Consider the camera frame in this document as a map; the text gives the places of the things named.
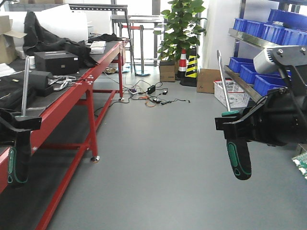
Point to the white plastic basket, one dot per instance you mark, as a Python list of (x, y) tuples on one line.
[(236, 95)]

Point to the black box on conveyor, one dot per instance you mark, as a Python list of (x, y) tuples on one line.
[(57, 62)]

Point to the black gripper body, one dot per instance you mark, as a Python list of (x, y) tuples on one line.
[(282, 114)]

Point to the metal storage shelf rack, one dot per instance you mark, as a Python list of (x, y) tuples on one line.
[(279, 30)]

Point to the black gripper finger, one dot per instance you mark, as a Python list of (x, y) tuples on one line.
[(15, 129), (237, 124)]

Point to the red conveyor frame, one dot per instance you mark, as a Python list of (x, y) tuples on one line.
[(78, 106)]

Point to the black cloth on conveyor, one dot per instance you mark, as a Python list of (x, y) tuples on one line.
[(39, 39)]

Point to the brown cardboard box on floor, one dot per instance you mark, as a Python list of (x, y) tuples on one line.
[(206, 79)]

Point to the red white traffic cone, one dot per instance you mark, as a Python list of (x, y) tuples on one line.
[(182, 66)]

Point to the yellow black striped cone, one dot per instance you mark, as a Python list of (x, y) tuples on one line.
[(190, 78)]

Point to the potted green plant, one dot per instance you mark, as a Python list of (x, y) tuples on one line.
[(181, 28)]

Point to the green black screwdriver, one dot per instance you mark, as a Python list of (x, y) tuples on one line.
[(19, 155), (237, 148)]

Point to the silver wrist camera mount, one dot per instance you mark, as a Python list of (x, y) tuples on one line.
[(270, 59)]

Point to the green circuit board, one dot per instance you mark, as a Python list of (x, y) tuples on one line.
[(301, 163)]

